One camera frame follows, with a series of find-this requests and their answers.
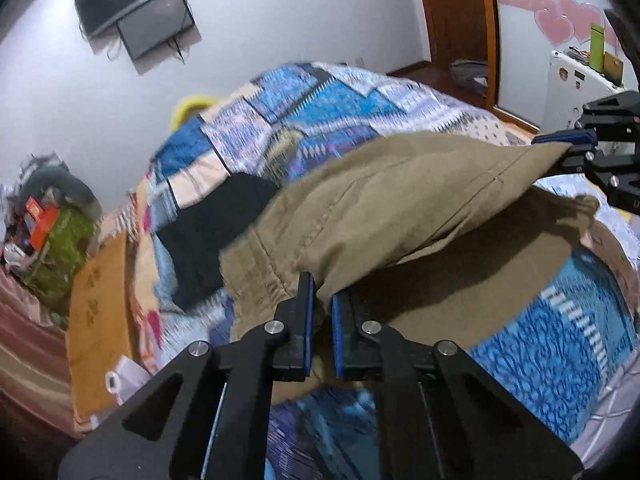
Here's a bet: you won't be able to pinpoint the green patterned bag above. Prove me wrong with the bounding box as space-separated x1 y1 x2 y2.
22 207 97 307

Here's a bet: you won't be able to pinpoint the orange box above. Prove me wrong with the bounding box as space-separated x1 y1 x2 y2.
22 197 59 252

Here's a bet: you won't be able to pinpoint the orange mat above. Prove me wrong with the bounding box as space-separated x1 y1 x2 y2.
65 232 151 431

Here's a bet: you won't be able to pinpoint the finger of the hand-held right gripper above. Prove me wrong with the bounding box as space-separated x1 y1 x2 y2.
570 146 640 212
531 91 640 147

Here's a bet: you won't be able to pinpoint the khaki pants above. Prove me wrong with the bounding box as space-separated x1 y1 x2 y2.
219 130 601 403

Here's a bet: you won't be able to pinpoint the white cabinet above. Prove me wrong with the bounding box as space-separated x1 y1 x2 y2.
542 49 640 136

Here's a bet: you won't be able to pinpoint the grey cloth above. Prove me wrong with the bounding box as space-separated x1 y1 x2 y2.
20 165 103 217

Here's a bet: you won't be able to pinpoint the green box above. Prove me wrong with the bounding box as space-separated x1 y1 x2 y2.
589 23 606 71

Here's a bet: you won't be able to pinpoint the black folded cloth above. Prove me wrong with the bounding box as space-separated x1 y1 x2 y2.
155 172 281 311

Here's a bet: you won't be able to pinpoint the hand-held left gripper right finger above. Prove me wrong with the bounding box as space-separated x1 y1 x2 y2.
331 291 585 480

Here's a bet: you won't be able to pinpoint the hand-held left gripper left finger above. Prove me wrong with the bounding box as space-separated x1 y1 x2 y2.
57 271 316 480

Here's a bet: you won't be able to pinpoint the blue patchwork blanket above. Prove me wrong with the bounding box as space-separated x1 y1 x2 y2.
127 61 640 480

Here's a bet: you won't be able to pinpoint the pink heart wall decoration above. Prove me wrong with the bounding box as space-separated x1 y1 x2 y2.
497 0 608 47

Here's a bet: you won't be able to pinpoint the white paper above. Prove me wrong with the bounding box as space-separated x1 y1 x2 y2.
102 355 151 406

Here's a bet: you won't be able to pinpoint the small wooden box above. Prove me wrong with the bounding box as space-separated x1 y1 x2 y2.
603 52 625 84

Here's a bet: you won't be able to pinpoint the grey wall-mounted panel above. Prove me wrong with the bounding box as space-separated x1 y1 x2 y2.
117 0 196 61

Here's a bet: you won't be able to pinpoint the brown wooden door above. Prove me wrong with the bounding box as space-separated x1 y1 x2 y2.
412 0 502 111

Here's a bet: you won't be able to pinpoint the yellow round object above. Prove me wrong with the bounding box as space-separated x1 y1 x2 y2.
171 92 218 131

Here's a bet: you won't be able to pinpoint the striped red cloth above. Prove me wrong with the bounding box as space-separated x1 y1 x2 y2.
0 265 77 428

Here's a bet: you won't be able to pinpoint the grey bag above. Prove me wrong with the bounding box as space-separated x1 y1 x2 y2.
449 59 490 95

